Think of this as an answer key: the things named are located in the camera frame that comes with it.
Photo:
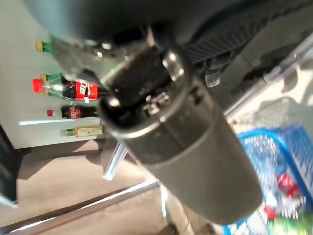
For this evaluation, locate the large coca cola bottle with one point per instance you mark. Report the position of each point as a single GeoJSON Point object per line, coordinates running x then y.
{"type": "Point", "coordinates": [84, 90]}

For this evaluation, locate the small coca cola bottle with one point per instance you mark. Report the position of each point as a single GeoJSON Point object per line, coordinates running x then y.
{"type": "Point", "coordinates": [73, 112]}

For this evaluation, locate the green bottle in basket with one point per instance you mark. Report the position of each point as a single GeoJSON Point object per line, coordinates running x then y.
{"type": "Point", "coordinates": [293, 227]}

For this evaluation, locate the red label water bottle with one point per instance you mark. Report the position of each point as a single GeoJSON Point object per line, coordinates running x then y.
{"type": "Point", "coordinates": [288, 187]}

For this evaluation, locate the blue plastic shopping basket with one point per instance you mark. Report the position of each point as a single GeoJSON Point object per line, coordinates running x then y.
{"type": "Point", "coordinates": [298, 142]}

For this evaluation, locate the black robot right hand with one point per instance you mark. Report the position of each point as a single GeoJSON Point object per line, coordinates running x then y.
{"type": "Point", "coordinates": [185, 147]}

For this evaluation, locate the tea bottle green cap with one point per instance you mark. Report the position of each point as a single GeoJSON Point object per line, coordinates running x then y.
{"type": "Point", "coordinates": [85, 131]}

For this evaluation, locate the green sprite bottle yellow cap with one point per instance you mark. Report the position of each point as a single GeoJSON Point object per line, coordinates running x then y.
{"type": "Point", "coordinates": [52, 77]}
{"type": "Point", "coordinates": [39, 46]}

